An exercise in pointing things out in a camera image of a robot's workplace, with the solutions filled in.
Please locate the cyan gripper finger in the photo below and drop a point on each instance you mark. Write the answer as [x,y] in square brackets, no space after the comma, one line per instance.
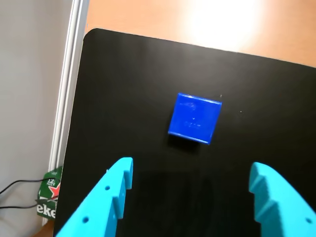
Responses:
[284,209]
[98,205]

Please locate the blue cube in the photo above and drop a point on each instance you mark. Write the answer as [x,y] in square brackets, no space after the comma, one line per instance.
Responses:
[195,118]

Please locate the green beer carton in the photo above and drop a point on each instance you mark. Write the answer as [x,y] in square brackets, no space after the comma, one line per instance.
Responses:
[45,188]

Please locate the black table mat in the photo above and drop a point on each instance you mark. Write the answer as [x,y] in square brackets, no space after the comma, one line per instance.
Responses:
[123,98]

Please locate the white wall trim strip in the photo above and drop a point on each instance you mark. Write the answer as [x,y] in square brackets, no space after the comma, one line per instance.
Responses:
[71,61]

